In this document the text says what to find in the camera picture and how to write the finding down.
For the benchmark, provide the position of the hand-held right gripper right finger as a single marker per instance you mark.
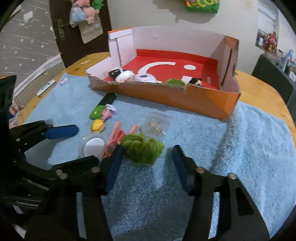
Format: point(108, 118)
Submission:
point(182, 169)

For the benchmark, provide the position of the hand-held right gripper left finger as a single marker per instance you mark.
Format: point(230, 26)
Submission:
point(114, 166)

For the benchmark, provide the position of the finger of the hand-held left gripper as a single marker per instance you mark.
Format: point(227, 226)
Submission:
point(76, 164)
point(62, 132)

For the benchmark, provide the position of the pink clothespin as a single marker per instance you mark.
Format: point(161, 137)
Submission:
point(115, 139)

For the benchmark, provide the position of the large green chenille bundle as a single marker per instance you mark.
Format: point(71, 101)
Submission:
point(141, 150)

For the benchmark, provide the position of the yellow toy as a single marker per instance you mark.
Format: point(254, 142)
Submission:
point(97, 125)

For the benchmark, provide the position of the pink toy figure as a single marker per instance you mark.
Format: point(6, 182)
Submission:
point(106, 113)

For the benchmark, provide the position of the black and green brush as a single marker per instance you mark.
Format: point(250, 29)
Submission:
point(106, 100)

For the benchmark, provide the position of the orange cardboard box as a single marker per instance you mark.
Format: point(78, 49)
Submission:
point(173, 102)

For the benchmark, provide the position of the black and white toy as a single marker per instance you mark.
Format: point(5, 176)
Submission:
point(115, 73)

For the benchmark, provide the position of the small green chenille flower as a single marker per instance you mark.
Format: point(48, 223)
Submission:
point(174, 82)

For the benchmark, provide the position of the black-haired doll figure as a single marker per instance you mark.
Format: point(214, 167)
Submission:
point(196, 81)

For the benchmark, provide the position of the round pink white gadget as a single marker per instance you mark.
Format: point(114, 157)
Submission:
point(145, 77)

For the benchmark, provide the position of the blue fleece towel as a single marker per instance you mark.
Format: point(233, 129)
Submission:
point(219, 150)

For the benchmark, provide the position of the white remote control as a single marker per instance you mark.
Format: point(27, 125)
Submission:
point(46, 88)

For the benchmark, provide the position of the small white charm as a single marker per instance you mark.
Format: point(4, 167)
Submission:
point(63, 81)

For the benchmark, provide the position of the clear plastic box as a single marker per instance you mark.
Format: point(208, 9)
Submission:
point(157, 125)

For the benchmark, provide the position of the small beige tag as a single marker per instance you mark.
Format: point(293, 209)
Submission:
point(84, 61)

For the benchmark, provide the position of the beige hanging organizer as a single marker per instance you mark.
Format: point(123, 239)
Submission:
point(91, 33)

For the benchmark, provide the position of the clear plastic bag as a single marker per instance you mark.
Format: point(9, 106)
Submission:
point(75, 17)

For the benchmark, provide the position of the beige pink plush toy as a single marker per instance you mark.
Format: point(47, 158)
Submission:
point(89, 15)

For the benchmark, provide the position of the side table with dark cloth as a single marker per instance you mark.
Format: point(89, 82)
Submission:
point(272, 76)

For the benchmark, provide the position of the green plush toy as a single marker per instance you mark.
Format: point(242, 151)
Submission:
point(97, 3)

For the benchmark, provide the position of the cluster of bottles and jars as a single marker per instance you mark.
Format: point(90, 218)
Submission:
point(288, 62)

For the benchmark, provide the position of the pink rabbit plush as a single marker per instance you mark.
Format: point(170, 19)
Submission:
point(270, 42)

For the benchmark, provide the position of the green shopping bag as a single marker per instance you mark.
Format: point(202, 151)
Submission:
point(201, 5)

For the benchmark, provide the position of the wall mirror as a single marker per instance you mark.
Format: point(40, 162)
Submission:
point(266, 23)

